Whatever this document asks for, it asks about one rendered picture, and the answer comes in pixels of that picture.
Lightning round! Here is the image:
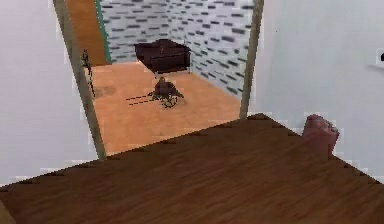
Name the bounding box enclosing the white wall fixture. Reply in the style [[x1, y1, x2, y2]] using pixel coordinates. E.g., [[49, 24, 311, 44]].
[[367, 48, 384, 72]]

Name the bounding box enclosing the orange brown room door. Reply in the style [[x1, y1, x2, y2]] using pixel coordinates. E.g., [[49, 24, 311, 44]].
[[66, 0, 112, 67]]

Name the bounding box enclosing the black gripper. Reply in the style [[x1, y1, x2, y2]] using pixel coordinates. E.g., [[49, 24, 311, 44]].
[[125, 76, 185, 109]]

